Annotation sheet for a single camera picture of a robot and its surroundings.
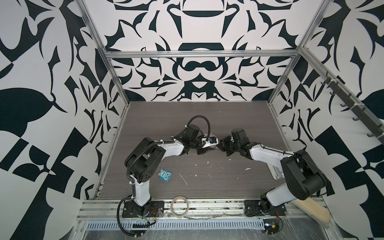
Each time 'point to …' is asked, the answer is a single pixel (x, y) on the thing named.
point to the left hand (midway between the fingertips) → (214, 141)
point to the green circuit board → (271, 226)
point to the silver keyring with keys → (213, 147)
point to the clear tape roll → (175, 214)
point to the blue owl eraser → (165, 175)
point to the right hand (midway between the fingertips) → (215, 141)
